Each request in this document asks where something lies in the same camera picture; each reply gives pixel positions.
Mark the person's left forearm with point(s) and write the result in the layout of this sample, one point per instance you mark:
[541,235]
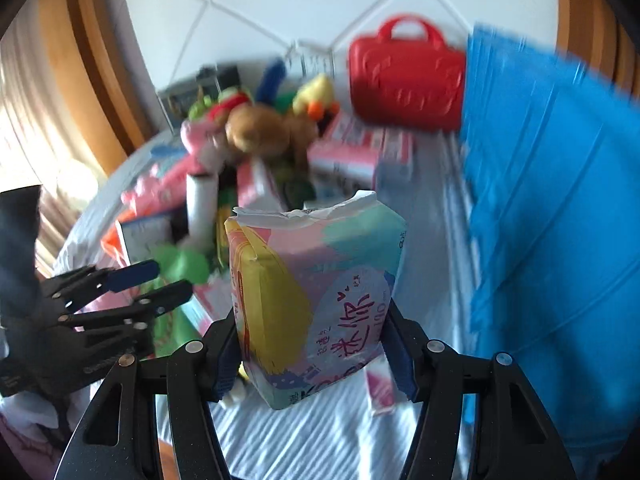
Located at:
[17,250]

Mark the pink patterned packet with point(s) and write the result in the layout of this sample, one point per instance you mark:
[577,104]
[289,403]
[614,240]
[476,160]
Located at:
[160,187]

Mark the yellow plush duck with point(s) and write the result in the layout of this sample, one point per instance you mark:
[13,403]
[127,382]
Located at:
[315,92]

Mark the pink plush toy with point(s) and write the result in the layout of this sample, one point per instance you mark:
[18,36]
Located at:
[200,145]

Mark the orange white box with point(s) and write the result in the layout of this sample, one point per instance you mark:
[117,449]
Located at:
[135,240]

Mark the grey box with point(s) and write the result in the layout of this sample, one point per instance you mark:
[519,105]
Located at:
[200,87]

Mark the small pink packet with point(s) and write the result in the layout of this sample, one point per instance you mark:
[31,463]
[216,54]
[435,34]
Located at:
[381,387]

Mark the pink box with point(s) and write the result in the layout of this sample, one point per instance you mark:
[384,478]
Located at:
[360,130]
[342,162]

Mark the brown plush toy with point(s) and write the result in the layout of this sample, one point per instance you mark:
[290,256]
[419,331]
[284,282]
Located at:
[260,127]

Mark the dark green plush toy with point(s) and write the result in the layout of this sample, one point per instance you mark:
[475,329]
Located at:
[297,185]

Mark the white padded wooden headboard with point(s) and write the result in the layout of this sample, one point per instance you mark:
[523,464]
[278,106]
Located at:
[300,0]

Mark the white bottle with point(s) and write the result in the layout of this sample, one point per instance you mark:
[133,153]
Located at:
[202,210]

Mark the green red plush toy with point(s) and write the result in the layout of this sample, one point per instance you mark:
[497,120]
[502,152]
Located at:
[222,102]

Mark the blue plush piece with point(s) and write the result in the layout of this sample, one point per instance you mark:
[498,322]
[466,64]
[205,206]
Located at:
[272,80]

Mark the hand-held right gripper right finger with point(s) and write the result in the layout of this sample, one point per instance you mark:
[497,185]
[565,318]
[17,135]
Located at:
[402,370]

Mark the blue storage box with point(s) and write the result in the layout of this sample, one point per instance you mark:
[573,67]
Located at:
[540,210]

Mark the pink white carton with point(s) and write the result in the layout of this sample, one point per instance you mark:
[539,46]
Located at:
[260,185]

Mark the green plastic toy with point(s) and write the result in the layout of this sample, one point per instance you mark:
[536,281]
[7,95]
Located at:
[187,265]

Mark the red toy handbag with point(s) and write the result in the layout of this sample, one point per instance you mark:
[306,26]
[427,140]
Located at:
[405,85]

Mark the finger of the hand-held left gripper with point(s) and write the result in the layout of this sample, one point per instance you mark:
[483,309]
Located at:
[170,292]
[135,272]

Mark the pastel patterned pad packet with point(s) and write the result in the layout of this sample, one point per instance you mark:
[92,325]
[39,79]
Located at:
[310,285]

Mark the beige curtain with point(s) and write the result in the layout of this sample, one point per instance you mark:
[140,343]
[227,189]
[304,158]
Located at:
[45,125]

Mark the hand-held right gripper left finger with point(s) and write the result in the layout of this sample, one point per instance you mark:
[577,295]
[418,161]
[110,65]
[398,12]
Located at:
[227,365]

